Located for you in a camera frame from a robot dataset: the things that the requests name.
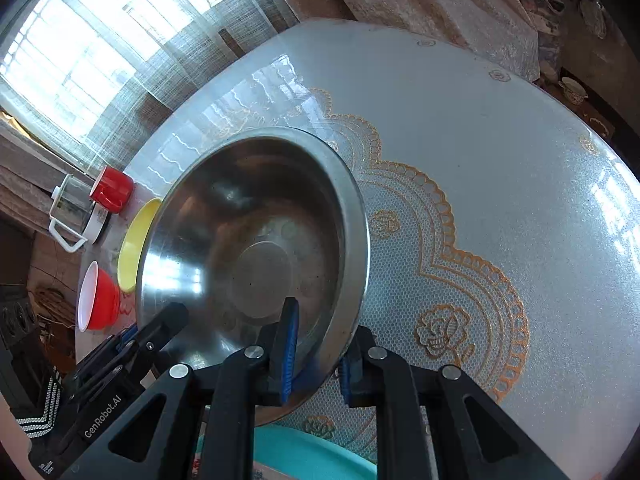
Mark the stainless steel bowl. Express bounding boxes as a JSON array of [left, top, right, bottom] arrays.
[[136, 126, 371, 428]]

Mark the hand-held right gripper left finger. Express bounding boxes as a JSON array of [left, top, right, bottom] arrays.
[[60, 297, 301, 480]]

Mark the red bowl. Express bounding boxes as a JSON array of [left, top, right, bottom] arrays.
[[76, 261, 122, 332]]

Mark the yellow bowl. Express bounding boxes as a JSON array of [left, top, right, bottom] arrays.
[[116, 197, 163, 293]]

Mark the patterned decorative plate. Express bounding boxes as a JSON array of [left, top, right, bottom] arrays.
[[577, 0, 608, 41]]

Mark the brown coiled rope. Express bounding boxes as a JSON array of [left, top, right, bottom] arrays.
[[30, 285, 76, 322]]

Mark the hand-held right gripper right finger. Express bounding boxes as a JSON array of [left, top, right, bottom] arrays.
[[337, 327, 571, 480]]

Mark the dark low cabinet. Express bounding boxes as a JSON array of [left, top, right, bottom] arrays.
[[0, 285, 81, 396]]

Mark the red mug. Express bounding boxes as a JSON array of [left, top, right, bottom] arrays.
[[89, 166, 135, 215]]

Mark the patterned cloth pile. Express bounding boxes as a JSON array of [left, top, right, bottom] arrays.
[[505, 0, 568, 81]]

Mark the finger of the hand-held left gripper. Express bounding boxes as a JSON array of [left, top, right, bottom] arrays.
[[75, 325, 139, 382], [130, 303, 191, 362]]

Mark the white patterned teacup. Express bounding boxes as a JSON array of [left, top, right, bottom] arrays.
[[559, 76, 588, 106]]

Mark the glass electric kettle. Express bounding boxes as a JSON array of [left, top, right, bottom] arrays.
[[48, 173, 111, 253]]

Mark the white sheer curtain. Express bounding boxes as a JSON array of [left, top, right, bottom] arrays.
[[0, 0, 301, 171]]

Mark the turquoise round plate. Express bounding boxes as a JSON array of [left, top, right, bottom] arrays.
[[197, 422, 378, 480]]

